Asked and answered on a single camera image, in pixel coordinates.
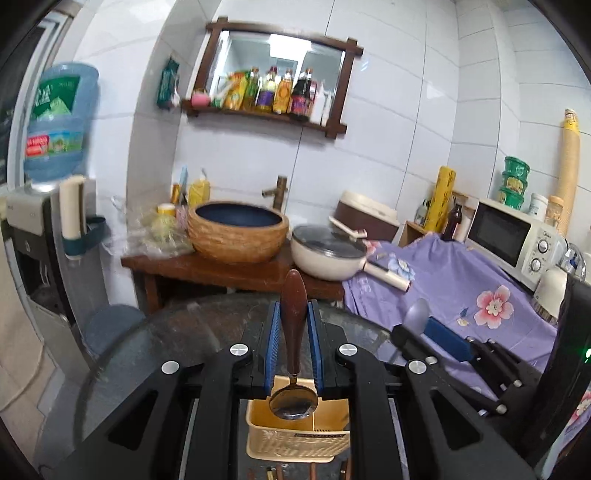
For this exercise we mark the yellow plastic utensil basket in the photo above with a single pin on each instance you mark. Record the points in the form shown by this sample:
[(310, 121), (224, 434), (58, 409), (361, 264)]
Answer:
[(295, 441)]

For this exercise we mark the teal cup holder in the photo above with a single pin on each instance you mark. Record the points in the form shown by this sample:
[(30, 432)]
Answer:
[(90, 242)]

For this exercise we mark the wooden framed mirror shelf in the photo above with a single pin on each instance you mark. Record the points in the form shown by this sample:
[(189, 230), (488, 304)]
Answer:
[(277, 50)]

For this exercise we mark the pale seasoning packet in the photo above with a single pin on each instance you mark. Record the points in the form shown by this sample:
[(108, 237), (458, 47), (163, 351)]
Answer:
[(218, 98)]

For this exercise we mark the yellow label sauce bottle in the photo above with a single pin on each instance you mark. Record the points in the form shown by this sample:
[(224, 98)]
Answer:
[(283, 94)]

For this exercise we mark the green hanging packet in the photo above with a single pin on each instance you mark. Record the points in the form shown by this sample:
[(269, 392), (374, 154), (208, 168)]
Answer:
[(168, 83)]

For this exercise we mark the clear plastic bag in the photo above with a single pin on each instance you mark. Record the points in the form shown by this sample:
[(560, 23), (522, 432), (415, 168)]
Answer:
[(147, 235)]

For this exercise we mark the tall beige roll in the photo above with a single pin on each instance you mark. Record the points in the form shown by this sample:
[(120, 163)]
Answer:
[(568, 170)]

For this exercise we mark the dark soy sauce bottle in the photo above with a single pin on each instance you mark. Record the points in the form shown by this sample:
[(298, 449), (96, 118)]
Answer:
[(301, 99)]

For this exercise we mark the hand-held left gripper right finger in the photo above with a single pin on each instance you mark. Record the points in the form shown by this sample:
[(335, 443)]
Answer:
[(315, 350)]

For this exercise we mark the white paper cup tube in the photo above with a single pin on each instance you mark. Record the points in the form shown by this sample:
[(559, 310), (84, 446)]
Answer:
[(72, 203)]

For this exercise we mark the water dispenser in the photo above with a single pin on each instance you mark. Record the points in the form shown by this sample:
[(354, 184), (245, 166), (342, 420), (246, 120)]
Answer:
[(32, 240)]

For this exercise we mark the pink small container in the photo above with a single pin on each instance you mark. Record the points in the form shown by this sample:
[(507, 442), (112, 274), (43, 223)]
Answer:
[(201, 98)]

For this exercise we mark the small clear bottle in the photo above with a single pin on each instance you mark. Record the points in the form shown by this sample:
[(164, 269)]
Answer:
[(421, 214)]

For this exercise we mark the white rice paddle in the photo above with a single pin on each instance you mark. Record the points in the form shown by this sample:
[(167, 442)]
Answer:
[(346, 227)]

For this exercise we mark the cream frying pan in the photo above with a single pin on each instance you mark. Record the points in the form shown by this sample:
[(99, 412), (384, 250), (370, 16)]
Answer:
[(318, 267)]

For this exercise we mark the small orange bottle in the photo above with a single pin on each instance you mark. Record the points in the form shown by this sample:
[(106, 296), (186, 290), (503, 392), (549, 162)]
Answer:
[(175, 194)]

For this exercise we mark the shiny metal object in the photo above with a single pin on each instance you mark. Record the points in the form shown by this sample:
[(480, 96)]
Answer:
[(575, 258)]

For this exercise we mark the purple floral cloth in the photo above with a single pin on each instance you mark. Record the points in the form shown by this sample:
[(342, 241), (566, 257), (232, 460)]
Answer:
[(452, 277)]

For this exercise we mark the tan jar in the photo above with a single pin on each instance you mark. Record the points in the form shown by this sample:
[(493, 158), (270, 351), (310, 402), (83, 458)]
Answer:
[(555, 211)]

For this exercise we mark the wooden washstand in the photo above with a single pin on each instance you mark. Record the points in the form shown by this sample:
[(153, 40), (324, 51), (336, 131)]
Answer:
[(231, 274)]

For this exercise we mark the blue toothbrush pack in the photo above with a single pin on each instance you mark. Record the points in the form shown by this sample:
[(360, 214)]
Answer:
[(183, 182)]

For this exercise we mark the yellow detergent bottle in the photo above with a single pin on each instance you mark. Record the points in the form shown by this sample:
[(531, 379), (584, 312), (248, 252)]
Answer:
[(199, 191)]

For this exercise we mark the brown white rice cooker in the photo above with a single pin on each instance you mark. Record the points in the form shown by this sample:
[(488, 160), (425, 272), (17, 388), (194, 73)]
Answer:
[(364, 217)]

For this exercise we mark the grey spoon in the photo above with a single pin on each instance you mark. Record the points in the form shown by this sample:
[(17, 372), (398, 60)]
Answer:
[(415, 314)]

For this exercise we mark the glass pan lid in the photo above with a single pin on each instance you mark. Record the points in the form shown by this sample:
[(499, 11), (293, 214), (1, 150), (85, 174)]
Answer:
[(323, 242)]

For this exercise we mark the blue water jug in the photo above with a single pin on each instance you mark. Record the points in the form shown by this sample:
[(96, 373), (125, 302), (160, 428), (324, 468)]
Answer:
[(60, 120)]

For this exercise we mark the wooden storage box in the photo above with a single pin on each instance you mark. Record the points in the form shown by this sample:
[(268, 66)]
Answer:
[(408, 233)]

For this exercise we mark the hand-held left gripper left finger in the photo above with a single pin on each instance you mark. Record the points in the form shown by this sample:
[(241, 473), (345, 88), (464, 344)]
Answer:
[(272, 350)]

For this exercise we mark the white jar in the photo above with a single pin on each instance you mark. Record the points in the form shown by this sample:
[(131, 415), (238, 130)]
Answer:
[(538, 206)]

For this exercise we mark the yellow green seasoning packet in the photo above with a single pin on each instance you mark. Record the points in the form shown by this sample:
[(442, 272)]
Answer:
[(235, 92)]

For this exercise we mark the woven pattern basin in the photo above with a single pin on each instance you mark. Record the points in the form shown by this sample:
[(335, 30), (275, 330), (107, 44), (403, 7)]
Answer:
[(235, 240)]

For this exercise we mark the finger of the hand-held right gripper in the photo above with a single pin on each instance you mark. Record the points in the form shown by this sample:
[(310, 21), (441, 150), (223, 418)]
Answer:
[(404, 344), (445, 339)]

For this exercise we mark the white microwave oven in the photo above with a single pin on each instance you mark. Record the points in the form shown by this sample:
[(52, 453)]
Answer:
[(503, 230)]

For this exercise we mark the brown glass bottle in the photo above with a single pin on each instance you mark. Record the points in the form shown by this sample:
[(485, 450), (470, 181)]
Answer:
[(451, 224)]

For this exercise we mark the brass faucet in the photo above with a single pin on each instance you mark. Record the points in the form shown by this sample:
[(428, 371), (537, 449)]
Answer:
[(278, 194)]

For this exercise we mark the white plastic bottle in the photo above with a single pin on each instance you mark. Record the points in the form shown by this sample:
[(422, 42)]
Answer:
[(324, 104)]

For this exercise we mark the yellow wrap roll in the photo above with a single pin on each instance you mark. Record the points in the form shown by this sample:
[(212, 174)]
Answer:
[(439, 198)]

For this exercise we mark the yellow cup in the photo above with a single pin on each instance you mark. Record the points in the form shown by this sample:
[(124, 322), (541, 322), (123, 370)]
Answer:
[(166, 210)]

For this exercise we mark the purple label oil bottle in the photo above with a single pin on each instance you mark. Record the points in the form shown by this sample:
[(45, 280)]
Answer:
[(266, 94)]

